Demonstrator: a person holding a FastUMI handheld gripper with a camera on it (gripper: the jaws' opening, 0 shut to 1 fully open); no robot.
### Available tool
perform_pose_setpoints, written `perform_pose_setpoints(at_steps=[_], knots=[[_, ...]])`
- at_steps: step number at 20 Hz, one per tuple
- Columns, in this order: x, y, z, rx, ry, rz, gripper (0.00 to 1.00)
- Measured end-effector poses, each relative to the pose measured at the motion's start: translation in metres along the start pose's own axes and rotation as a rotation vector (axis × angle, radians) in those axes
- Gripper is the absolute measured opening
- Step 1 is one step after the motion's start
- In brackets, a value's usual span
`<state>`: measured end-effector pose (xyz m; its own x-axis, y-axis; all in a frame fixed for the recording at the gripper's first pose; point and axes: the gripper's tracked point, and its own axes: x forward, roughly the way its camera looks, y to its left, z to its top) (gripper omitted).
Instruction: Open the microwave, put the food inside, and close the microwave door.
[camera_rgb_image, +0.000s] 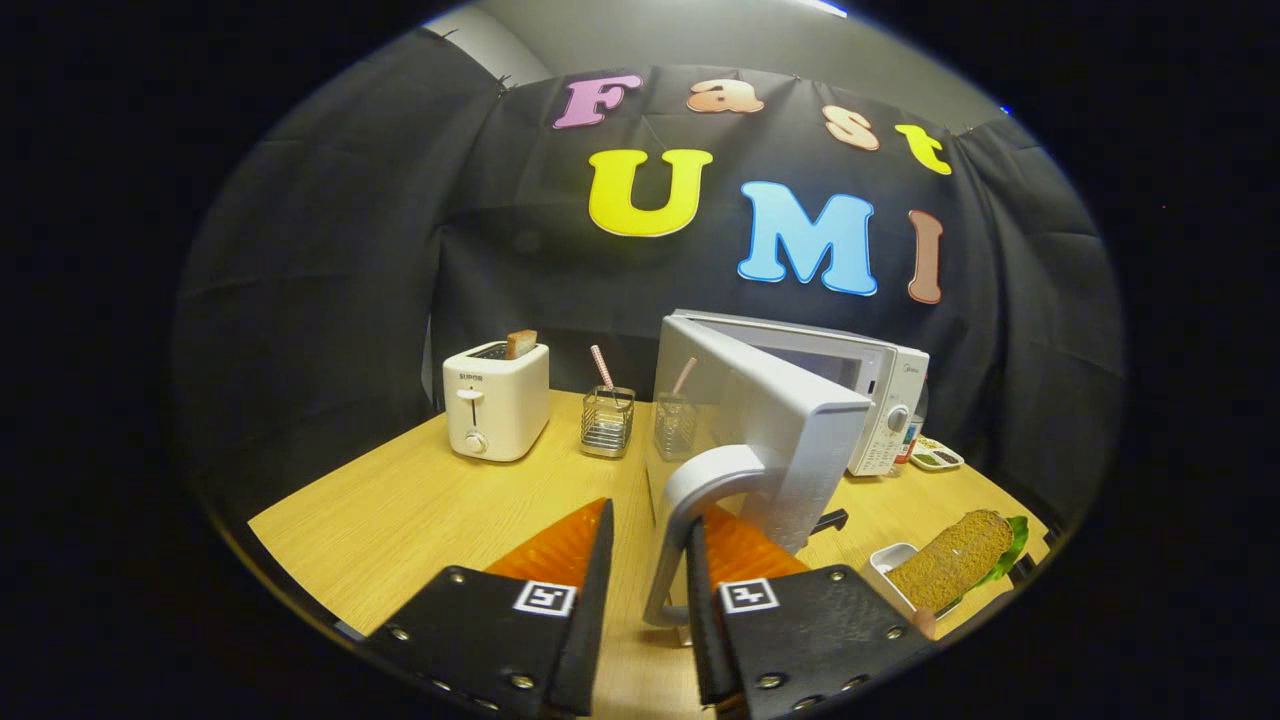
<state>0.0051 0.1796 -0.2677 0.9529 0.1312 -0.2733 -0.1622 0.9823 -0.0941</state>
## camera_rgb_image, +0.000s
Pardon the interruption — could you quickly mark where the brown bread lettuce sandwich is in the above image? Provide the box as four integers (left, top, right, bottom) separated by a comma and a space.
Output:
888, 510, 1031, 613

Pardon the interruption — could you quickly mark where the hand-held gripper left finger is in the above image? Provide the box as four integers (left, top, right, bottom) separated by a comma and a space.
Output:
362, 497, 616, 719

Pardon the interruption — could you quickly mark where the white divided dish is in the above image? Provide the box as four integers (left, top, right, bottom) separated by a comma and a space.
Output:
908, 437, 965, 472

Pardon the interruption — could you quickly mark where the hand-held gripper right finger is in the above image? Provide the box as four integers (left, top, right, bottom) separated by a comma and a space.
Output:
685, 505, 936, 720

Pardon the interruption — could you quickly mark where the white rectangular food tray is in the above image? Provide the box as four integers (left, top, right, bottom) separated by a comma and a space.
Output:
868, 542, 1041, 621

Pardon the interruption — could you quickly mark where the white microwave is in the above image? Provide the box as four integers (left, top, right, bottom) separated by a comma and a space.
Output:
640, 308, 931, 629

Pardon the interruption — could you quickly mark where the black backdrop cloth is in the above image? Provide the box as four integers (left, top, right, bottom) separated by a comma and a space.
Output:
170, 30, 1126, 521

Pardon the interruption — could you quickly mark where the white toaster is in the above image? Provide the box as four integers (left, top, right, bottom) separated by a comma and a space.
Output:
443, 340, 551, 463

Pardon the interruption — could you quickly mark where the metal wire utensil holder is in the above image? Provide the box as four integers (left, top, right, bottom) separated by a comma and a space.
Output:
581, 386, 636, 459

